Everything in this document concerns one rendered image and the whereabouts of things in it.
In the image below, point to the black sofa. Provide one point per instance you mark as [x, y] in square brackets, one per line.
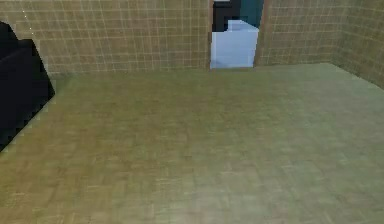
[20, 86]

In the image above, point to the black cabinet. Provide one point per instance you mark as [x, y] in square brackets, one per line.
[224, 15]

